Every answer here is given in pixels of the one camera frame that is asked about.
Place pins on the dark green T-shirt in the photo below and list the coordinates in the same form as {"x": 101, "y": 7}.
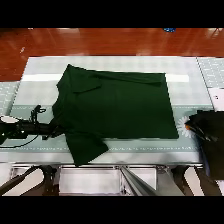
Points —
{"x": 116, "y": 103}

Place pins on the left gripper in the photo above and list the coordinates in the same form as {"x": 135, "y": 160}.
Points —
{"x": 51, "y": 130}

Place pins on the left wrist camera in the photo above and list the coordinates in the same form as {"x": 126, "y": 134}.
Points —
{"x": 36, "y": 111}

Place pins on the silver frame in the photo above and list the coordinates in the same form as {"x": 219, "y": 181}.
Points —
{"x": 140, "y": 181}

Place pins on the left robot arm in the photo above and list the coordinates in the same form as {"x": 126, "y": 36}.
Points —
{"x": 20, "y": 128}

